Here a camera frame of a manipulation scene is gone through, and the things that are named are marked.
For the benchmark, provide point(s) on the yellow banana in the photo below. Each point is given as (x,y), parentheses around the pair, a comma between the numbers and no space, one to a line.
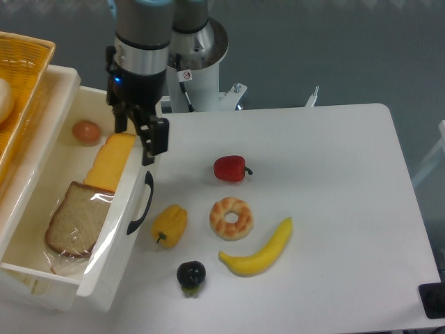
(264,258)

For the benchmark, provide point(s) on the glazed donut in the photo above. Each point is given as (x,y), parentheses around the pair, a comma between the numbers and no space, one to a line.
(231,219)

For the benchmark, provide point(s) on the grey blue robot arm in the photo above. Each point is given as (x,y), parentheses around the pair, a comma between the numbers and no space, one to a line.
(162,44)

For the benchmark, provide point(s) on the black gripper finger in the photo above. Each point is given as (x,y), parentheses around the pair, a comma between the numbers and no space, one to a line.
(153,132)
(121,118)

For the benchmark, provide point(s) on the white drawer cabinet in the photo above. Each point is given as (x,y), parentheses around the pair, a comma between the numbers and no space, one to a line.
(52,102)

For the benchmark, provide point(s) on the brown egg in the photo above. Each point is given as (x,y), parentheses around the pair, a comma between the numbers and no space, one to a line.
(86,131)

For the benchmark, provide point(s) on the brown bread slice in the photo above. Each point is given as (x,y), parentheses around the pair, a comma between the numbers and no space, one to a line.
(76,224)

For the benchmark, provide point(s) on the yellow woven basket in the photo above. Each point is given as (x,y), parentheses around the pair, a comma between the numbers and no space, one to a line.
(24,61)

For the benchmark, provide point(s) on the black device at edge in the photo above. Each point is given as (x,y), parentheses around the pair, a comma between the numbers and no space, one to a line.
(432,298)

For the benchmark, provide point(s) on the white bread bun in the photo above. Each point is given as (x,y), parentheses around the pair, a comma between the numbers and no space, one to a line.
(6,100)

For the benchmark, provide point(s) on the yellow toast slice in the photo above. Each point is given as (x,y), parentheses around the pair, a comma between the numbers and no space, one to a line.
(109,162)

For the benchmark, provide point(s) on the red bell pepper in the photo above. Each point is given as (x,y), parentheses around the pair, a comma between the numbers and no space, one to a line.
(231,168)

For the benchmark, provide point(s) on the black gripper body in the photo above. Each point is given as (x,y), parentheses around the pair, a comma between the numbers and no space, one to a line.
(131,88)

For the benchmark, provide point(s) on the yellow bell pepper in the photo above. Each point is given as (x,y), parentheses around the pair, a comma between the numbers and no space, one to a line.
(169,226)

